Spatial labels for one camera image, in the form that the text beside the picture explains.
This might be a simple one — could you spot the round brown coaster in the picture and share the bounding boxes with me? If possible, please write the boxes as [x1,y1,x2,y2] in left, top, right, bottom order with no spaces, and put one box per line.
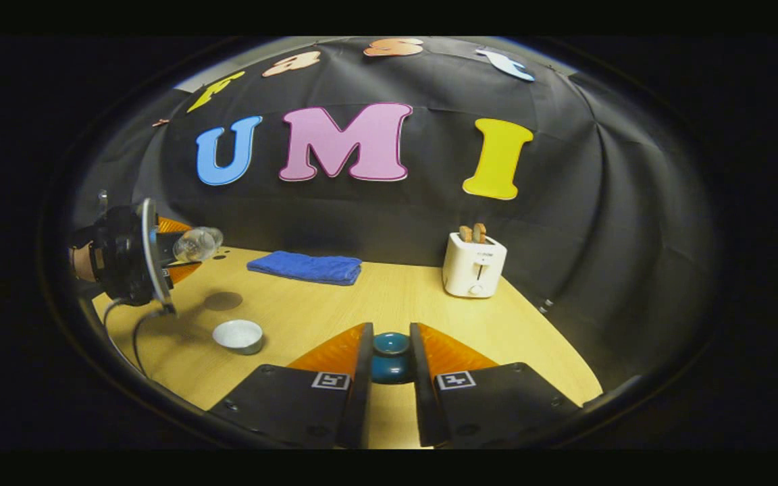
[202,291,244,312]

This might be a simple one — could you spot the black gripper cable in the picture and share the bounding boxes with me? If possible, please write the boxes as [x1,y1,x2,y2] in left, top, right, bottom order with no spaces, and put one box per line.
[131,307,174,379]
[102,299,126,365]

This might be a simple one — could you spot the folded blue towel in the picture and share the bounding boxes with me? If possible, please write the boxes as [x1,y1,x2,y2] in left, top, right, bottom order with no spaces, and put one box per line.
[247,250,363,286]

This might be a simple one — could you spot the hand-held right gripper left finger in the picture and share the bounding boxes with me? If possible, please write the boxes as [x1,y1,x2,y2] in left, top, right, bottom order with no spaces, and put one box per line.
[208,322,375,450]

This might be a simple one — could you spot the black backdrop cloth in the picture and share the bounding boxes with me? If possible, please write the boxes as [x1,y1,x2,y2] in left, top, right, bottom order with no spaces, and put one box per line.
[68,37,717,389]

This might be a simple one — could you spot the clear plastic water bottle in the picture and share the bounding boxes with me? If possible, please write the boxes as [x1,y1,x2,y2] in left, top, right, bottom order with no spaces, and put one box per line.
[173,227,224,264]

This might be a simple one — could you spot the white toaster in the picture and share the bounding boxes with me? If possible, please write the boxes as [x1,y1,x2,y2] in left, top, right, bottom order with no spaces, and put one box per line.
[442,232,508,298]

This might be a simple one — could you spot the white teacup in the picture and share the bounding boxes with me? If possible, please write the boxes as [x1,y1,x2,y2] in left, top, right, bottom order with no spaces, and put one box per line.
[212,319,265,356]

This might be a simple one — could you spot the teal teacup lid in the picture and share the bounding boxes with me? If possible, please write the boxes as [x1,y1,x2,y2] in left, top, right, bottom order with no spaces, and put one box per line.
[370,331,415,385]

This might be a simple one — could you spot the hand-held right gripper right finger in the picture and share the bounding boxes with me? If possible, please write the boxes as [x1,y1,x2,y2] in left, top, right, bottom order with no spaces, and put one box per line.
[409,322,581,449]

